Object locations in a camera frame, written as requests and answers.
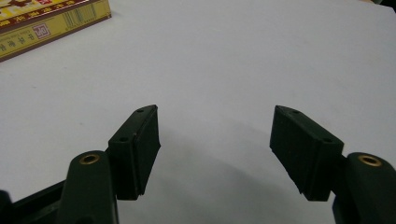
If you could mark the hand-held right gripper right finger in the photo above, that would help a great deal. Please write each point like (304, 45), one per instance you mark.
(306, 155)

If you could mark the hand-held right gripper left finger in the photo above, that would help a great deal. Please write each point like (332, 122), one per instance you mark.
(134, 155)

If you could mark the yellow printed cardboard box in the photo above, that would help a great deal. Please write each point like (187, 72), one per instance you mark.
(40, 28)

